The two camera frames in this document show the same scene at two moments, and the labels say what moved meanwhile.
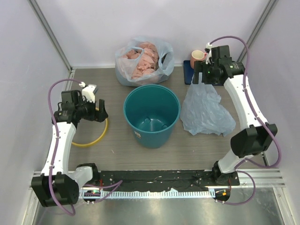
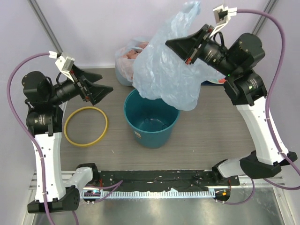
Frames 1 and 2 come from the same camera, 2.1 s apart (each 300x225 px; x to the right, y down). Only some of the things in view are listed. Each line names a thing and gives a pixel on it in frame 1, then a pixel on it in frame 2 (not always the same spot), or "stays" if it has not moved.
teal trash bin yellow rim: x=152 y=111 stays
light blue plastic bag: x=202 y=112 to x=161 y=73
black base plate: x=157 y=179 stays
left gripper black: x=102 y=114 to x=94 y=92
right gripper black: x=199 y=66 to x=183 y=46
